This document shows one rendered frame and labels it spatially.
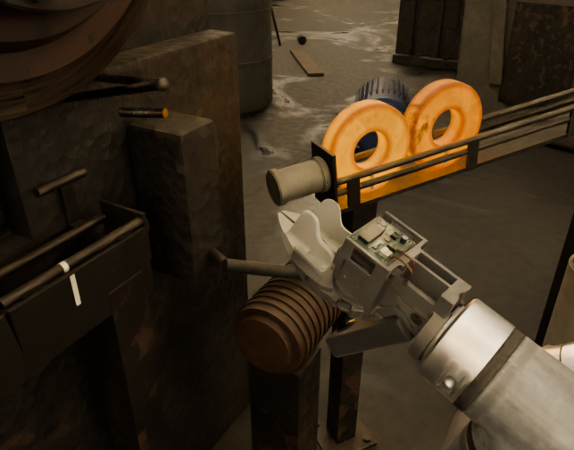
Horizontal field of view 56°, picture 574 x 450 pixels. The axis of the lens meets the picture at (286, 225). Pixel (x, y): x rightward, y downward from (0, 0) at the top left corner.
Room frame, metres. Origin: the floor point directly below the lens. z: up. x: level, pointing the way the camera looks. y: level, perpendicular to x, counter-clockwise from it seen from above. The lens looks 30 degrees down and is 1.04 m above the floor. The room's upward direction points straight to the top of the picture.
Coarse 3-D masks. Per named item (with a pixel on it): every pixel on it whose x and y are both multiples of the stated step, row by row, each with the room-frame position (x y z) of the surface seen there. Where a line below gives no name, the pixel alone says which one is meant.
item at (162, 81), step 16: (96, 80) 0.65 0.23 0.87; (112, 80) 0.60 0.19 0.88; (128, 80) 0.56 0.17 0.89; (144, 80) 0.53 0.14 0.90; (160, 80) 0.50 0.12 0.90; (80, 96) 0.60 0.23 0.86; (96, 96) 0.58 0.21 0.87; (128, 112) 0.51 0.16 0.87; (144, 112) 0.51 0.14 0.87; (160, 112) 0.50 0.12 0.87
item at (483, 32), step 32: (480, 0) 2.95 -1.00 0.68; (512, 0) 2.84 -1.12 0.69; (544, 0) 2.73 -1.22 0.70; (480, 32) 2.93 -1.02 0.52; (512, 32) 2.80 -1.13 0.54; (544, 32) 2.70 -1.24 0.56; (480, 64) 2.91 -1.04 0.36; (512, 64) 2.78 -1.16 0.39; (544, 64) 2.67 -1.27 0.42; (480, 96) 2.89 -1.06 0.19; (512, 96) 2.75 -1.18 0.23
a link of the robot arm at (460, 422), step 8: (456, 416) 0.40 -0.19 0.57; (464, 416) 0.39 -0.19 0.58; (456, 424) 0.39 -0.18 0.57; (464, 424) 0.38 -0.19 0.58; (448, 432) 0.39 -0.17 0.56; (456, 432) 0.37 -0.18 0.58; (464, 432) 0.34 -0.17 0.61; (448, 440) 0.37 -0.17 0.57; (456, 440) 0.35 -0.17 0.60; (464, 440) 0.33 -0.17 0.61; (472, 440) 0.33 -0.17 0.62; (448, 448) 0.35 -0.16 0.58; (456, 448) 0.34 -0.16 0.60; (464, 448) 0.33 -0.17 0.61; (472, 448) 0.32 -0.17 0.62
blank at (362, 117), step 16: (352, 112) 0.81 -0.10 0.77; (368, 112) 0.82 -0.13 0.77; (384, 112) 0.83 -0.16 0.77; (400, 112) 0.84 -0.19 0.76; (336, 128) 0.81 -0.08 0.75; (352, 128) 0.81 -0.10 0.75; (368, 128) 0.82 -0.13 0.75; (384, 128) 0.83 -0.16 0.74; (400, 128) 0.84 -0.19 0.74; (336, 144) 0.79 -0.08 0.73; (352, 144) 0.81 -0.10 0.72; (384, 144) 0.85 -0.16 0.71; (400, 144) 0.85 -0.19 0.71; (352, 160) 0.81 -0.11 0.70; (368, 160) 0.85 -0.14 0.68; (384, 160) 0.83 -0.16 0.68; (368, 192) 0.82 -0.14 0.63
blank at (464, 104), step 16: (448, 80) 0.90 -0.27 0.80; (416, 96) 0.89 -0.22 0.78; (432, 96) 0.87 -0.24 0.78; (448, 96) 0.88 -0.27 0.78; (464, 96) 0.90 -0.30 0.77; (416, 112) 0.86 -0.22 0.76; (432, 112) 0.87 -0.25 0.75; (464, 112) 0.90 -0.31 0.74; (480, 112) 0.92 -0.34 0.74; (416, 128) 0.86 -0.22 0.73; (448, 128) 0.93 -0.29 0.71; (464, 128) 0.90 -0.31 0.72; (416, 144) 0.86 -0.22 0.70; (432, 144) 0.88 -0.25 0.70
